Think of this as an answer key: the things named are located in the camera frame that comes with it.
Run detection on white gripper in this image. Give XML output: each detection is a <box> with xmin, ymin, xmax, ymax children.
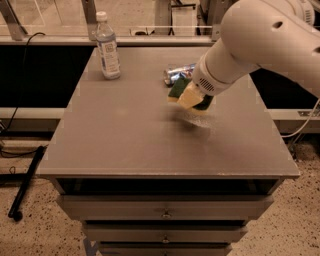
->
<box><xmin>177</xmin><ymin>53</ymin><xmax>240</xmax><ymax>109</ymax></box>

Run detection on green and yellow sponge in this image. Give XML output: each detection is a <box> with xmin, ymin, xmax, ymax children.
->
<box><xmin>167</xmin><ymin>78</ymin><xmax>213</xmax><ymax>114</ymax></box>

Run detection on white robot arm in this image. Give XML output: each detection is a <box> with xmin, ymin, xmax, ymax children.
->
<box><xmin>177</xmin><ymin>0</ymin><xmax>320</xmax><ymax>109</ymax></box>

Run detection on blue silver redbull can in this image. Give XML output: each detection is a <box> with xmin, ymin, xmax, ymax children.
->
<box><xmin>163</xmin><ymin>63</ymin><xmax>196</xmax><ymax>86</ymax></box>

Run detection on grey drawer cabinet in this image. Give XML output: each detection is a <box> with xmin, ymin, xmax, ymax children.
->
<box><xmin>38</xmin><ymin>47</ymin><xmax>299</xmax><ymax>256</ymax></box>

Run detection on clear plastic water bottle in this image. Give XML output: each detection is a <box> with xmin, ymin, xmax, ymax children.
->
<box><xmin>95</xmin><ymin>11</ymin><xmax>121</xmax><ymax>80</ymax></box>

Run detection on black rod on floor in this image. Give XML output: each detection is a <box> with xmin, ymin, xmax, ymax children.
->
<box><xmin>8</xmin><ymin>146</ymin><xmax>46</xmax><ymax>222</ymax></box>

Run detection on white cable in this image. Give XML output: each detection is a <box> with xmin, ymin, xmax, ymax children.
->
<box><xmin>281</xmin><ymin>98</ymin><xmax>320</xmax><ymax>139</ymax></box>

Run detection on black cable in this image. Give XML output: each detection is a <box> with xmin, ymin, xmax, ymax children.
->
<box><xmin>0</xmin><ymin>31</ymin><xmax>46</xmax><ymax>159</ymax></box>

